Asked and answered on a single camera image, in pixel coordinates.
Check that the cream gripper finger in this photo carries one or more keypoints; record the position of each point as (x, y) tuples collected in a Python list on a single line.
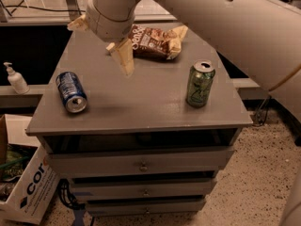
[(79, 24), (122, 53)]

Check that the grey metal rail frame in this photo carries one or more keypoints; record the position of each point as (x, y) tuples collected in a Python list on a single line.
[(41, 11)]

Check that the grey drawer cabinet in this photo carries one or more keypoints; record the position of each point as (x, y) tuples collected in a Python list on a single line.
[(139, 147)]

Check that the green soda can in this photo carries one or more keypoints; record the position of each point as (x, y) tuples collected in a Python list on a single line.
[(201, 77)]

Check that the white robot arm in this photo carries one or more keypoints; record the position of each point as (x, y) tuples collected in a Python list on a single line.
[(260, 37)]

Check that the blue pepsi can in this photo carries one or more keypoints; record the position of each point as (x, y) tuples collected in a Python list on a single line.
[(71, 92)]

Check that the white cardboard box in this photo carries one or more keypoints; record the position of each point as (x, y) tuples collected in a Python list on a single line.
[(28, 182)]

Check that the white pump bottle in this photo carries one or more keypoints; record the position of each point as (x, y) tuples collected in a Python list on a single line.
[(16, 80)]

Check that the brown chip bag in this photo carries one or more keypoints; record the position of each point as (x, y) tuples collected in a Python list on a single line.
[(155, 43)]

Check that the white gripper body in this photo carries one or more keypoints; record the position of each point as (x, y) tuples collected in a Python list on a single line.
[(105, 27)]

